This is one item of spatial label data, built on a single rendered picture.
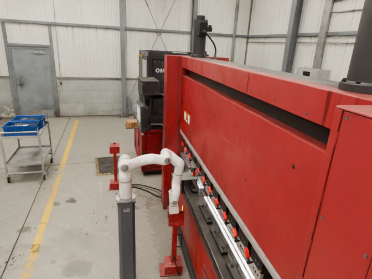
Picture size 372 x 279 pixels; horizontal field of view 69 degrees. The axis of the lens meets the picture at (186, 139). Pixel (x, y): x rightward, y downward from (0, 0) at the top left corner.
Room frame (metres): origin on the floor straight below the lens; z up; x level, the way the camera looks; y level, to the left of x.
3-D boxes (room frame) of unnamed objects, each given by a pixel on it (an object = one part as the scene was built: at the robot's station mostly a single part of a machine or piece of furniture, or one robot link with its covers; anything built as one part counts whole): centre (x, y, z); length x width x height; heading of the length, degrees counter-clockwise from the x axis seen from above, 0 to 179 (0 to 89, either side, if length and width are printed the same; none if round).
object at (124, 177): (2.35, 0.56, 1.30); 0.19 x 0.12 x 0.24; 11
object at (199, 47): (3.43, -0.14, 2.54); 0.33 x 0.25 x 0.47; 13
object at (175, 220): (2.47, 0.07, 0.75); 0.20 x 0.16 x 0.18; 9
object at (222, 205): (1.94, -0.37, 1.18); 0.15 x 0.09 x 0.17; 13
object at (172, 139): (3.87, -0.08, 1.15); 0.85 x 0.25 x 2.30; 103
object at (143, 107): (3.92, 0.66, 1.42); 0.45 x 0.12 x 0.36; 18
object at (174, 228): (2.47, 0.07, 0.39); 0.05 x 0.05 x 0.54; 9
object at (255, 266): (1.35, -0.51, 1.18); 0.15 x 0.09 x 0.17; 13
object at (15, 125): (4.52, 2.87, 0.92); 0.50 x 0.36 x 0.18; 107
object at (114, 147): (4.26, 1.19, 0.41); 0.25 x 0.20 x 0.83; 103
